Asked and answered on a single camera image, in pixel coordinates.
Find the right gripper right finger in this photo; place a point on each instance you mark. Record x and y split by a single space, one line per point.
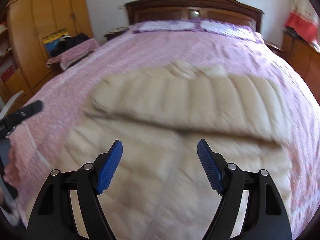
265 216

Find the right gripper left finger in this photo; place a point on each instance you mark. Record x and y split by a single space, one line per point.
52 214

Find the beige quilted down jacket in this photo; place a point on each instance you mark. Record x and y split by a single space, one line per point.
160 190

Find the pink floral bedspread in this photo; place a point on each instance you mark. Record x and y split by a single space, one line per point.
38 141

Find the chair with pink cover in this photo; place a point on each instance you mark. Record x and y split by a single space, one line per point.
74 54

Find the blue yellow poster board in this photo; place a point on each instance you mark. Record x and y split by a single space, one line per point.
50 41

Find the black bag on chair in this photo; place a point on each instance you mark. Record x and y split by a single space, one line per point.
66 42

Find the orange wooden wardrobe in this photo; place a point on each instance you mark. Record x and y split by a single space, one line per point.
29 21

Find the dark wooden left nightstand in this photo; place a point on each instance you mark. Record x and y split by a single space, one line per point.
115 32

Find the dark wooden nightstand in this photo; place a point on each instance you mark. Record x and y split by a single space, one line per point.
274 48
115 32

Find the wooden drawer cabinet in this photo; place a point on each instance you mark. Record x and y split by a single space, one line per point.
304 59

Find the dark wooden right nightstand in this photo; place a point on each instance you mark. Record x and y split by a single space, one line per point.
274 48

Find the left purple ruffled pillow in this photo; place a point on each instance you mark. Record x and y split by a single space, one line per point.
167 25

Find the purple ruffled pillow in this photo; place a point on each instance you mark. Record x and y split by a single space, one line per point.
225 28
167 25

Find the right purple ruffled pillow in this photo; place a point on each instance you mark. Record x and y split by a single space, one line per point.
225 28

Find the cream and red curtain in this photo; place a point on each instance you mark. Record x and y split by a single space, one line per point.
304 20

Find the dark wooden headboard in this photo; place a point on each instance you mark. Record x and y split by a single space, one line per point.
230 11

